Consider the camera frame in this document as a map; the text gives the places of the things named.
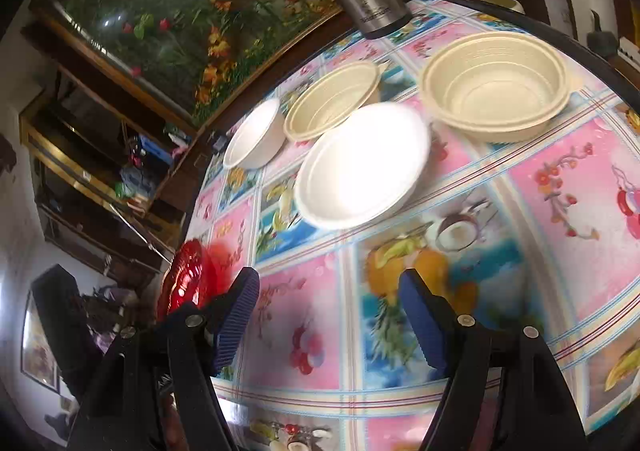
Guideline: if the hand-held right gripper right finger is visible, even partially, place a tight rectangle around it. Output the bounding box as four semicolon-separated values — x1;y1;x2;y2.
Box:
398;268;588;451

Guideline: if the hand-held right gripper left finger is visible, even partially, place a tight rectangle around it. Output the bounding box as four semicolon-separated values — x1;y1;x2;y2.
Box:
65;267;261;451

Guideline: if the red plastic dish rack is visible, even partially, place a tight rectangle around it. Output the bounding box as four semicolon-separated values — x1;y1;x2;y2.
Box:
156;238;236;327

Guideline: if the white round plate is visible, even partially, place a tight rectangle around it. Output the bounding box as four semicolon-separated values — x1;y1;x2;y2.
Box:
294;102;432;231

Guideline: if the small white bowl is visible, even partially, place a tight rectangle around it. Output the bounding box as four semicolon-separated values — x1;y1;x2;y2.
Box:
222;97;287;170

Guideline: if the smooth beige bowl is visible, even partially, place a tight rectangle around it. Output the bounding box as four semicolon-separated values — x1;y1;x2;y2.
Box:
420;32;571;144

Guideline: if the grey-blue jug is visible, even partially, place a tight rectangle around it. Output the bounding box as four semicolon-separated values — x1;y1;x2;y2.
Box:
119;166;151;196

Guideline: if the fruit print tablecloth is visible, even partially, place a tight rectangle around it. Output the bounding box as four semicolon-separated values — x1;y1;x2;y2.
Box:
192;0;640;451

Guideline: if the blue plastic container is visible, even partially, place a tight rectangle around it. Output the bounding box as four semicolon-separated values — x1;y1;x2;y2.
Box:
137;135;176;166

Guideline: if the dark wooden shelf unit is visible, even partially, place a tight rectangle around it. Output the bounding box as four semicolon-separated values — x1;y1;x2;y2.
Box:
19;6;211;277

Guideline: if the ribbed beige bowl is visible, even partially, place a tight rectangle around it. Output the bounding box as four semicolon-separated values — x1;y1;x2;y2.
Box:
283;62;388;142

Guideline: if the floral framed picture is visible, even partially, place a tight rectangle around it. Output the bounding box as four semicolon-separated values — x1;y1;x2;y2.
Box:
45;0;351;126

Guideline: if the cream cup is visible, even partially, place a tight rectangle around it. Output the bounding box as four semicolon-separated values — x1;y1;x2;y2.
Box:
481;0;526;16

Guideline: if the dark figurine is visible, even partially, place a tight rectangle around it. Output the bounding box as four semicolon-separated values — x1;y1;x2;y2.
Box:
586;10;621;59

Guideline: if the framed wall picture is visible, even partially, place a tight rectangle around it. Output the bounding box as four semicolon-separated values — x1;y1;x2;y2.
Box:
21;291;60;391

